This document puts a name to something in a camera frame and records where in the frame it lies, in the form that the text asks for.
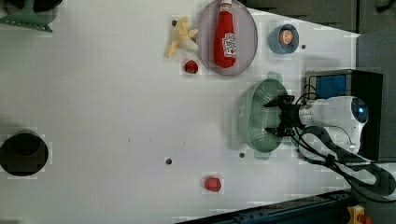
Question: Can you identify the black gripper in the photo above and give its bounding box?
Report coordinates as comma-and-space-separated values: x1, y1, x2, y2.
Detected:
264, 95, 304, 137

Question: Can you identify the green plastic strainer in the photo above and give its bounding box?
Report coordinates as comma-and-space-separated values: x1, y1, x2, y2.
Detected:
237, 72, 287, 161

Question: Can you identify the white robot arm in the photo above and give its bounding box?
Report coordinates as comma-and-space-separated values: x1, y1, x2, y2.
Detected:
265, 95, 395, 203

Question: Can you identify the blue bowl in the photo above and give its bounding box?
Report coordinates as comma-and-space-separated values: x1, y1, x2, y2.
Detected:
268, 24, 299, 54

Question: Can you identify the orange slice toy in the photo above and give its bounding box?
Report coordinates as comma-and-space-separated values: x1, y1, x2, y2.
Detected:
278, 30, 293, 45

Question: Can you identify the black toaster oven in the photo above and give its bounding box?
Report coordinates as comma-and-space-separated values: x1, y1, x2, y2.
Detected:
305, 69, 383, 160

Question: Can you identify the pink round plate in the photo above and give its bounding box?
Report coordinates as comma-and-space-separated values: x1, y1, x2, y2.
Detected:
196, 0, 258, 76

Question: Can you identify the red ketchup bottle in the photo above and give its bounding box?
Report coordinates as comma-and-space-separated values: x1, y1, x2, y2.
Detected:
213, 0, 237, 68

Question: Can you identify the large red strawberry toy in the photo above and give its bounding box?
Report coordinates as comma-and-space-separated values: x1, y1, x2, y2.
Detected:
204, 176, 221, 192

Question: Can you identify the small red strawberry toy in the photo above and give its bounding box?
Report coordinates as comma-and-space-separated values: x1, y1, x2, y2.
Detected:
184, 60, 199, 74

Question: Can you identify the peeled toy banana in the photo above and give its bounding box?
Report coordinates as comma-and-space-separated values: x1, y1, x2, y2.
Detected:
165, 17, 199, 58

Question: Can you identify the green stand base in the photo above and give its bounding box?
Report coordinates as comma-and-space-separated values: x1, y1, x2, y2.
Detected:
0, 0, 52, 33

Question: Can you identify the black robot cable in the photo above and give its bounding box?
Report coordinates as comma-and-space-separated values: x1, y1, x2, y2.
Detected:
290, 83, 396, 204

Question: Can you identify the black cylinder upper post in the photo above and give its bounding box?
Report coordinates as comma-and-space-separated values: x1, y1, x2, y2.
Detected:
0, 133, 49, 176

